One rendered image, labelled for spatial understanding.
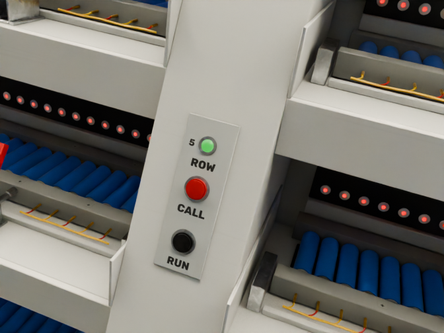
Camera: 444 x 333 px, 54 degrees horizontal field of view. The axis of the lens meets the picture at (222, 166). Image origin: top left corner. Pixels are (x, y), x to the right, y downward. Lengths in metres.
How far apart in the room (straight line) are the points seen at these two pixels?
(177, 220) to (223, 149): 0.07
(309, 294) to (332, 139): 0.15
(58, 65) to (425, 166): 0.29
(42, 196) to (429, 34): 0.42
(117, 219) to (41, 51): 0.17
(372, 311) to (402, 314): 0.02
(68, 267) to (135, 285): 0.08
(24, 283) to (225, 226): 0.19
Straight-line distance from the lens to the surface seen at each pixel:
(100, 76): 0.38
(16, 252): 0.45
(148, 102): 0.36
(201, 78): 0.33
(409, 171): 0.33
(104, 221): 0.45
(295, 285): 0.41
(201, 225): 0.34
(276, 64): 0.32
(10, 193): 0.49
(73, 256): 0.44
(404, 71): 0.39
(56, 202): 0.47
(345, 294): 0.41
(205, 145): 0.32
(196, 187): 0.33
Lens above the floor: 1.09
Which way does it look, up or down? 9 degrees down
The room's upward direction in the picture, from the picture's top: 15 degrees clockwise
